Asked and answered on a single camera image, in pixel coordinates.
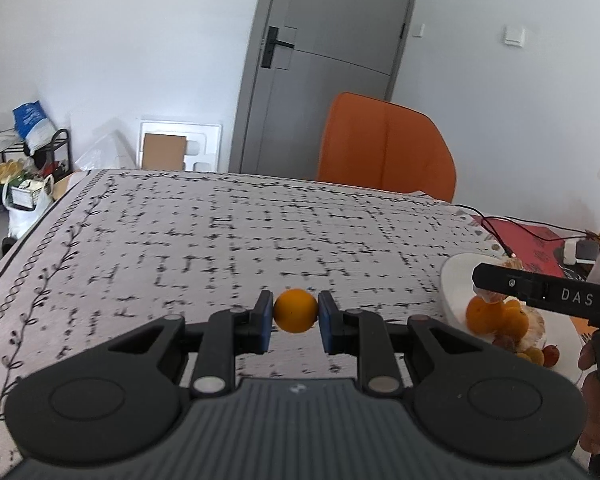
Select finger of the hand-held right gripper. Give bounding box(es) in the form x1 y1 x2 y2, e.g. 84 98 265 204
471 262 548 311

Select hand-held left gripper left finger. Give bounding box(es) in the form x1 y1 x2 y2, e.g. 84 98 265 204
107 289 275 397

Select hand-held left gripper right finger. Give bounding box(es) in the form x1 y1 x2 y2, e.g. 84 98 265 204
317 289 487 396

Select small orange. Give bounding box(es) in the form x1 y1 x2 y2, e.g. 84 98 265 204
500 307 528 341
273 288 319 333

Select large orange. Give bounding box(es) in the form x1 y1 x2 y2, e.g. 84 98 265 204
466 296 506 338

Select white plate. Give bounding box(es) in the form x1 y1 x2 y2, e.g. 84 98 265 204
440 252 596 386

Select large peeled citrus piece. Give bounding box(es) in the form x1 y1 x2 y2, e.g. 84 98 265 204
500 256 549 352

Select person's right hand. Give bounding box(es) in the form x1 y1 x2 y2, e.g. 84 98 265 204
577 341 600 457

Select red mat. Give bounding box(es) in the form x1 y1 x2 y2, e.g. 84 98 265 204
472 214 576 276

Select dark charger block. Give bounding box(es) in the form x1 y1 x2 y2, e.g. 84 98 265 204
562 239 600 265

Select patterned white tablecloth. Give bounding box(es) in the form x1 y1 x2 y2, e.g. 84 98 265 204
0 169 506 480

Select orange chair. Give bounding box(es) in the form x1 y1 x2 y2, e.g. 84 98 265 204
317 92 457 204

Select white foam board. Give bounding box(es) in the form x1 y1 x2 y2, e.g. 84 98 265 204
139 120 223 173

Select brown cardboard sheet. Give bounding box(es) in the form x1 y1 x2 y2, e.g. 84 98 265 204
143 133 187 171

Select clear plastic bag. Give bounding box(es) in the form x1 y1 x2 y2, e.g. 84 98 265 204
75 130 136 171

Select grey door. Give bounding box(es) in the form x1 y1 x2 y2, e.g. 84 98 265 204
228 0 423 181

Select brown cardboard box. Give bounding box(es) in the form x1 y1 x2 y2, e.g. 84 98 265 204
52 170 88 201

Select white plastic bag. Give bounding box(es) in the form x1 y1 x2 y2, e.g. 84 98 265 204
2 175 56 238

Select black metal rack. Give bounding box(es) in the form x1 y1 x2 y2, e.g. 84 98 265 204
0 129 72 216

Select yellow slippers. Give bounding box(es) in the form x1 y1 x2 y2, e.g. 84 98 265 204
0 159 26 185

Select blue and white bag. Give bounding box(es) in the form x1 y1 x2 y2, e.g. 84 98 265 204
12 101 56 153

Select black cable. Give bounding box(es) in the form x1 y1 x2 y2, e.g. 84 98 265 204
452 203 600 257

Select black door handle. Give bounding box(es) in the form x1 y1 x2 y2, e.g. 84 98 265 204
260 26 296 69

